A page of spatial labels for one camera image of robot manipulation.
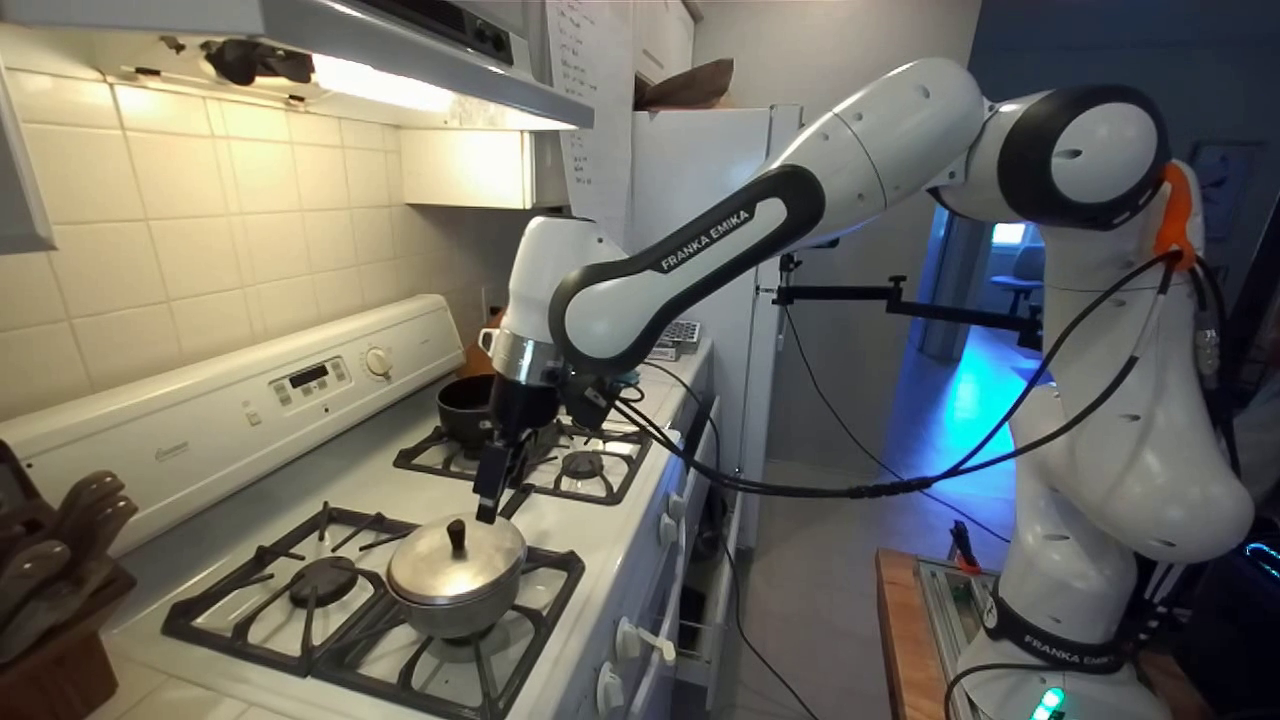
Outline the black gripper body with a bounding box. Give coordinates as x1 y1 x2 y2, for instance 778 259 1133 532
478 375 561 473

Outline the silver lid with black knob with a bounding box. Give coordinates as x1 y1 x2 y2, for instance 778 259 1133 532
385 517 531 598

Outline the black cooking pot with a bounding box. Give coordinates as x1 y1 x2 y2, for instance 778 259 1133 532
436 371 538 452

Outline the black cast iron stove grate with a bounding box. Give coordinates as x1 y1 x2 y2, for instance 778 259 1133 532
161 501 589 720
393 412 656 511

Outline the round stove burner cap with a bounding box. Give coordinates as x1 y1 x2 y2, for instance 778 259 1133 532
556 449 614 482
287 550 362 611

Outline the white stove knob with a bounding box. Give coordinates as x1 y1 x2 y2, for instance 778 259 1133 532
614 616 681 667
589 658 631 720

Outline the white refrigerator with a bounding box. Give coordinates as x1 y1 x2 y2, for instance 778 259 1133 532
624 99 807 550

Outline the white gas stove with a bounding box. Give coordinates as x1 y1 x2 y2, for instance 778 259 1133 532
0 293 735 720

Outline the white handwritten note sheet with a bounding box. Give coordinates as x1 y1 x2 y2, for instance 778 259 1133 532
538 0 639 253

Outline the white range hood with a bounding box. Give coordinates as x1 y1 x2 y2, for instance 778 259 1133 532
0 0 601 134

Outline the brown basket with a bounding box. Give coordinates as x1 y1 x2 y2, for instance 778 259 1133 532
631 54 742 117

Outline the wooden table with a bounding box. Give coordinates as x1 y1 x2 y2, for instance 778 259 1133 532
873 549 1224 720

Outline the wooden knife block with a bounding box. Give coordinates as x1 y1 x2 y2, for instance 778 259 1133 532
0 562 139 720

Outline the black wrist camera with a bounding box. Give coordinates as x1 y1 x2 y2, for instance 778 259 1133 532
544 366 652 435

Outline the small white wall cabinet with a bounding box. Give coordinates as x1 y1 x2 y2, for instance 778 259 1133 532
396 125 574 214

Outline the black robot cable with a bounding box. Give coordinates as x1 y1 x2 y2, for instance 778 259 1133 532
585 243 1211 505

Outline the brown handled knife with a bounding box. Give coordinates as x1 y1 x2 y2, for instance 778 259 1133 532
50 466 139 544
0 532 76 602

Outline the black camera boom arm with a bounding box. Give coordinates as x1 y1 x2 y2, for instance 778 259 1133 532
778 271 1047 351

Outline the black camera under hood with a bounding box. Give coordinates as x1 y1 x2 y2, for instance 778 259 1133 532
197 37 322 88

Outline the red handled tool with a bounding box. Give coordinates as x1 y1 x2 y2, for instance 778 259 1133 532
950 517 985 576

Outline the aluminium base plate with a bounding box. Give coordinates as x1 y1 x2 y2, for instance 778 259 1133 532
916 556 1008 670

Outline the orange cable clip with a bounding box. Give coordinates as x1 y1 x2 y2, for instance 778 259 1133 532
1152 158 1206 276

